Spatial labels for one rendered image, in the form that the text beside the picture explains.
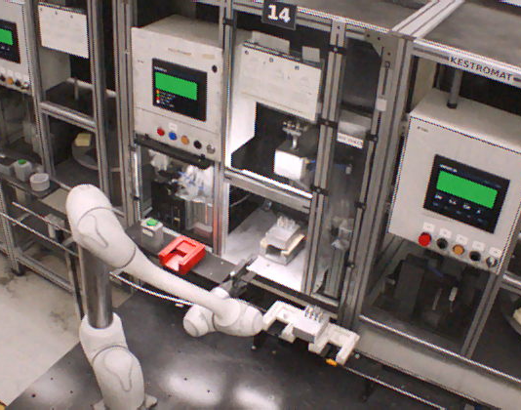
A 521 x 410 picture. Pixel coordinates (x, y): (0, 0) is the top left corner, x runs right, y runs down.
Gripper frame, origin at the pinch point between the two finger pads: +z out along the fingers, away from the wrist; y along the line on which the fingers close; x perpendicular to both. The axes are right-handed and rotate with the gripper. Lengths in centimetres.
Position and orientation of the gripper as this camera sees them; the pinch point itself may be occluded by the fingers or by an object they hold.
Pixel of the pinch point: (251, 266)
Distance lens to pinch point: 249.3
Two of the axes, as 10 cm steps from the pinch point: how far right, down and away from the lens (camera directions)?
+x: -8.6, -3.3, 3.8
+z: 5.0, -4.7, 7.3
